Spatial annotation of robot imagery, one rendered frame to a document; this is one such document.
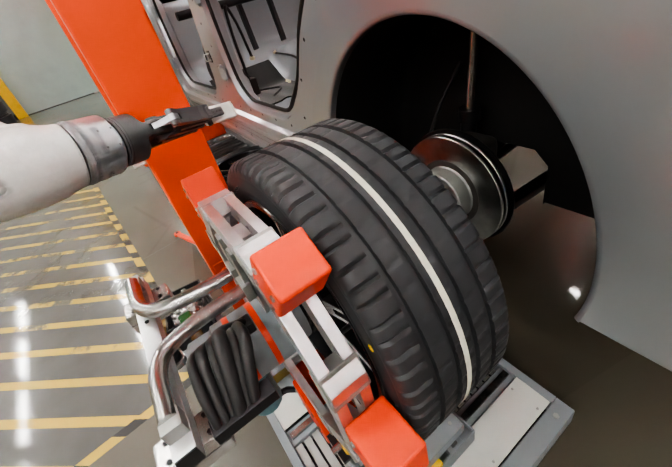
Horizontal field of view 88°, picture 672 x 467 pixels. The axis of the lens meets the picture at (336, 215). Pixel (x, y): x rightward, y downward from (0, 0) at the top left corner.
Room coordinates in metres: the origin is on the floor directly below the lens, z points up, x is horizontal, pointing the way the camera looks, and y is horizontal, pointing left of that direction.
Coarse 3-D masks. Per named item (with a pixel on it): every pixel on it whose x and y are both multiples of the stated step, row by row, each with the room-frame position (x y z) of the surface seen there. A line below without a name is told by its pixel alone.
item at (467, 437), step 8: (456, 416) 0.52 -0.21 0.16; (464, 424) 0.49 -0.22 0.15; (464, 432) 0.47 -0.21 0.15; (472, 432) 0.46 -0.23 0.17; (456, 440) 0.45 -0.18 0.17; (464, 440) 0.44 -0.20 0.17; (472, 440) 0.46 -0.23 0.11; (448, 448) 0.43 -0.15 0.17; (456, 448) 0.43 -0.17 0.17; (464, 448) 0.44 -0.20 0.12; (448, 456) 0.41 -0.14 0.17; (456, 456) 0.42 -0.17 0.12; (352, 464) 0.46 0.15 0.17; (440, 464) 0.39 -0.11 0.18; (448, 464) 0.40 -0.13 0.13
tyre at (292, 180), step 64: (320, 128) 0.63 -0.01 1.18; (256, 192) 0.52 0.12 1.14; (320, 192) 0.44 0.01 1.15; (384, 192) 0.43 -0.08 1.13; (448, 192) 0.43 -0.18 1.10; (384, 256) 0.34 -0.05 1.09; (448, 256) 0.35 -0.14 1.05; (384, 320) 0.28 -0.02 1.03; (448, 320) 0.30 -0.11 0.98; (384, 384) 0.28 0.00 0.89; (448, 384) 0.26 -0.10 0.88
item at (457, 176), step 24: (432, 144) 0.82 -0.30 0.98; (456, 144) 0.75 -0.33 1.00; (432, 168) 0.83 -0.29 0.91; (456, 168) 0.76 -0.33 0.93; (480, 168) 0.69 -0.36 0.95; (456, 192) 0.71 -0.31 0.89; (480, 192) 0.69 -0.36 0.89; (504, 192) 0.65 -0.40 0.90; (480, 216) 0.69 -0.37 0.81; (504, 216) 0.65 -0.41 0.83
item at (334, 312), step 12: (252, 204) 0.58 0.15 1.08; (264, 216) 0.66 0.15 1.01; (276, 228) 0.64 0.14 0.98; (324, 288) 0.49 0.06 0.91; (324, 300) 0.46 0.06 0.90; (336, 300) 0.35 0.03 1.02; (336, 312) 0.43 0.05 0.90; (312, 324) 0.59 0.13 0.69; (336, 324) 0.45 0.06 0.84; (312, 336) 0.60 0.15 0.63; (348, 336) 0.42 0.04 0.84; (324, 348) 0.57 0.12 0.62; (360, 348) 0.39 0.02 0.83; (372, 372) 0.45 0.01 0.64; (372, 384) 0.39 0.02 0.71; (384, 396) 0.30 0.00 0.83
